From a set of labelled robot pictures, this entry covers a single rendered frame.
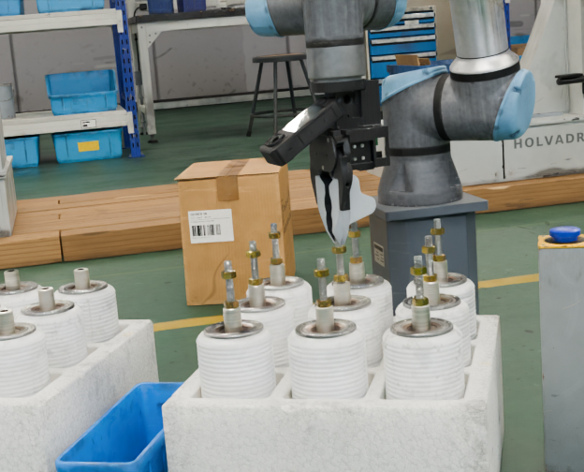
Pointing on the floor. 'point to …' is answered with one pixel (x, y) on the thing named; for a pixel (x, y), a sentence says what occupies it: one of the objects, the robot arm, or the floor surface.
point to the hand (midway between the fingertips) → (333, 234)
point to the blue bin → (124, 435)
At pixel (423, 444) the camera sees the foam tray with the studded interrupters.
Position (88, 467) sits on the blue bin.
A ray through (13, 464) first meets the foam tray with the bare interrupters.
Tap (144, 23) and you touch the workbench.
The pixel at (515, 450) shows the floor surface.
